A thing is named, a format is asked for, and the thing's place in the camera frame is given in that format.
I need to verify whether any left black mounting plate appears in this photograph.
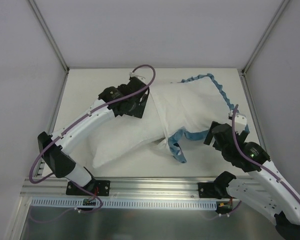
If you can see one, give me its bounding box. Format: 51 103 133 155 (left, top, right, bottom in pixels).
65 179 111 197

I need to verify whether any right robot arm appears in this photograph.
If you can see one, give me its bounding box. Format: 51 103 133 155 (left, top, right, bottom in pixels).
198 121 300 240

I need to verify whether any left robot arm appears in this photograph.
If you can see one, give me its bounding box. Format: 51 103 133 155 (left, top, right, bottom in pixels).
37 76 150 195

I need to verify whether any right aluminium frame post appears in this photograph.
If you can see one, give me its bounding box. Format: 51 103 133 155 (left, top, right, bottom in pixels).
241 0 291 76

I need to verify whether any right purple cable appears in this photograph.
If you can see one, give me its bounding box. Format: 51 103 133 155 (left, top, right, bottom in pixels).
202 103 300 221

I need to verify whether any left aluminium frame post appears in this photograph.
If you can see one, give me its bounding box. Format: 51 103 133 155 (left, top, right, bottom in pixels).
26 0 70 73

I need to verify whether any black mounting plate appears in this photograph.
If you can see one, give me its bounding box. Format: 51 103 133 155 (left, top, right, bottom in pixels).
197 182 231 200
65 179 111 197

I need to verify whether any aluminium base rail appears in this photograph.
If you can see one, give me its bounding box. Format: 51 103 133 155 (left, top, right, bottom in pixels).
19 159 266 202

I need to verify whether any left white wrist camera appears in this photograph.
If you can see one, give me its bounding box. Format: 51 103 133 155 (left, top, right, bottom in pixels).
129 71 146 82

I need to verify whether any white pillow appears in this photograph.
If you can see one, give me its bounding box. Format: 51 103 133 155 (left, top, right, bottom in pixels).
88 107 165 169

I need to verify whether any white slotted cable duct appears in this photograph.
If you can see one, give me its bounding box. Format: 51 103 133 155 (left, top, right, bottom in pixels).
30 197 217 211

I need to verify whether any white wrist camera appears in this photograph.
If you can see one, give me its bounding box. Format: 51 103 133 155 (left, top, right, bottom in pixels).
228 110 249 135
129 71 146 82

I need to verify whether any blue patterned pillowcase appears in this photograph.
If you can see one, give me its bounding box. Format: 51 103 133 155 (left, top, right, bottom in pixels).
150 73 235 163

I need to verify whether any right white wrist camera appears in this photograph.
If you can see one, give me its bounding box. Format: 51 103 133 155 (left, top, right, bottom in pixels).
228 110 249 135

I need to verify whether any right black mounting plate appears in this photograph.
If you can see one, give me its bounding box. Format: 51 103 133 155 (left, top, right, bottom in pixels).
197 182 231 200

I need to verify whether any aluminium frame post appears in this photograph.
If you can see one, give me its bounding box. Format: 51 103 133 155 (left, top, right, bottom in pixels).
241 0 291 76
26 0 70 73

